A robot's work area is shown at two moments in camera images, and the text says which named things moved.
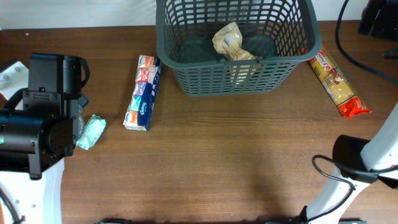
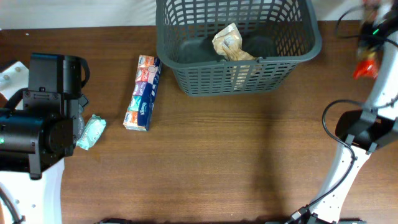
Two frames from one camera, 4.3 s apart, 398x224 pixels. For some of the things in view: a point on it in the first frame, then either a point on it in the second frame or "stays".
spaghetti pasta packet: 337,84 to 367,63
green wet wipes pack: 91,133 stays
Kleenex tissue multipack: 138,116 stays
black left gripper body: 76,115 stays
